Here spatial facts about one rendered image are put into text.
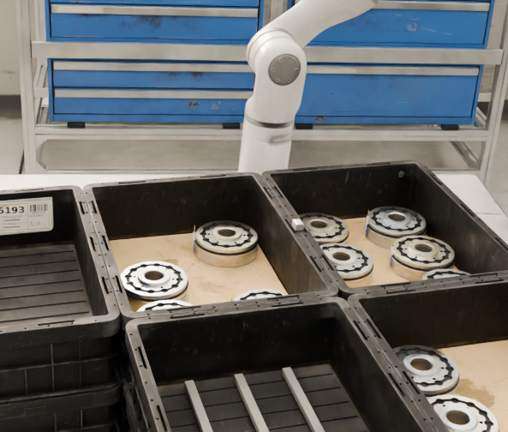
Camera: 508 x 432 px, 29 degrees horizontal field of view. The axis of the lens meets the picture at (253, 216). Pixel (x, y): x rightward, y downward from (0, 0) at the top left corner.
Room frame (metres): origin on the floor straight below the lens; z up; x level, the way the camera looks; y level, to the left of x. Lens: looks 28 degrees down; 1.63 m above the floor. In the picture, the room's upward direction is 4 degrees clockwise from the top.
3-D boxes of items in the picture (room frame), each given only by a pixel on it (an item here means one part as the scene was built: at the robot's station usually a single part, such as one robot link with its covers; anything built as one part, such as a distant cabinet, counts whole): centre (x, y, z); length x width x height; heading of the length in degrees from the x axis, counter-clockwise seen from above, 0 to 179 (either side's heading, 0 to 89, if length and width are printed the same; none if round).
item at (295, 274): (1.27, 0.08, 0.87); 0.40 x 0.30 x 0.11; 18
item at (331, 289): (1.27, 0.08, 0.92); 0.40 x 0.30 x 0.02; 18
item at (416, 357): (1.07, -0.24, 0.86); 0.05 x 0.05 x 0.01
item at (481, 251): (1.36, -0.21, 0.87); 0.40 x 0.30 x 0.11; 18
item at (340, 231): (1.45, -0.11, 0.86); 0.10 x 0.10 x 0.01
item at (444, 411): (0.96, -0.27, 0.86); 0.05 x 0.05 x 0.01
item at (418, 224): (1.49, -0.25, 0.86); 0.10 x 0.10 x 0.01
